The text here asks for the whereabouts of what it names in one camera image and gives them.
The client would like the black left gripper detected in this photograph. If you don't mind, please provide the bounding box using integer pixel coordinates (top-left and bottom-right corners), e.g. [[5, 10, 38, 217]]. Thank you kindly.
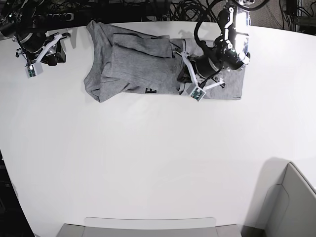
[[188, 54, 220, 84]]

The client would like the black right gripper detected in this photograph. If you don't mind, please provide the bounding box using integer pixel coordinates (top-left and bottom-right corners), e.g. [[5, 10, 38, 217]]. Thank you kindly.
[[16, 33, 66, 66]]

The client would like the grey T-shirt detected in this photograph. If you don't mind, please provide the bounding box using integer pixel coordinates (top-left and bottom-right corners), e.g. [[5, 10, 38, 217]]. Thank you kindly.
[[84, 21, 244, 103]]

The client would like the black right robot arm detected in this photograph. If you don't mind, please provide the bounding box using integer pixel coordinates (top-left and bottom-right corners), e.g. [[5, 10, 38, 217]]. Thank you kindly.
[[0, 0, 174, 77]]

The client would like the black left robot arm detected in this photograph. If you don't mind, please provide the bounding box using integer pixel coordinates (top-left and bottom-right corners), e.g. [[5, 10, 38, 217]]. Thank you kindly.
[[194, 0, 253, 87]]

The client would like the black power strip behind table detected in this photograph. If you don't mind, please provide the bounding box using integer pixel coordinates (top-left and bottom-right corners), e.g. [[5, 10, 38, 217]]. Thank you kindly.
[[35, 12, 75, 22]]

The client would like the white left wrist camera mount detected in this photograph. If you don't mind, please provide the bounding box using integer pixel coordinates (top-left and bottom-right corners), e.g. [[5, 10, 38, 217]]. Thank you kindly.
[[175, 50, 225, 102]]

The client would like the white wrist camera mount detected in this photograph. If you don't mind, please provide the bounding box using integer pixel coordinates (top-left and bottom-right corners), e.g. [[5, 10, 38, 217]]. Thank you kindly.
[[175, 50, 225, 102], [13, 32, 71, 78]]

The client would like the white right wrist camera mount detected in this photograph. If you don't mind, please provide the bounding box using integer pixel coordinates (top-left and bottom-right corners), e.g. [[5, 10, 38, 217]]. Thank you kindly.
[[13, 32, 71, 78]]

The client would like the black cable bundle behind table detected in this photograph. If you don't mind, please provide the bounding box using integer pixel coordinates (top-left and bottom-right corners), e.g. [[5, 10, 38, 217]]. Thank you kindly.
[[170, 0, 218, 23]]

